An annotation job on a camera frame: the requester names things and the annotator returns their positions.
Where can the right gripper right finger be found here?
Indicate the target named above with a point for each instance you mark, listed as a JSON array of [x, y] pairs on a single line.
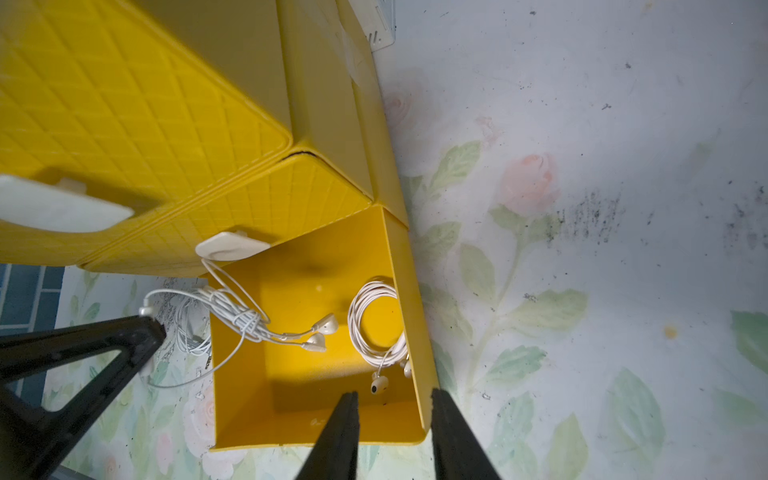
[[457, 453]]

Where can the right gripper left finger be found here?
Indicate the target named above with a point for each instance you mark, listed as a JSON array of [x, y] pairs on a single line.
[[335, 453]]

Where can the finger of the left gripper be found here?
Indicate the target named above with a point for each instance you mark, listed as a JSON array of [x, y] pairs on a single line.
[[56, 383]]

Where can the white earphones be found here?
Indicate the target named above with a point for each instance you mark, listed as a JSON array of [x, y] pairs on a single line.
[[371, 325], [186, 339], [237, 309]]

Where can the yellow bottom drawer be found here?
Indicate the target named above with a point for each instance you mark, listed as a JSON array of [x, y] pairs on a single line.
[[271, 395]]

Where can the yellow drawer cabinet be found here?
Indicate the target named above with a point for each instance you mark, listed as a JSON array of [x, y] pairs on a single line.
[[132, 132]]

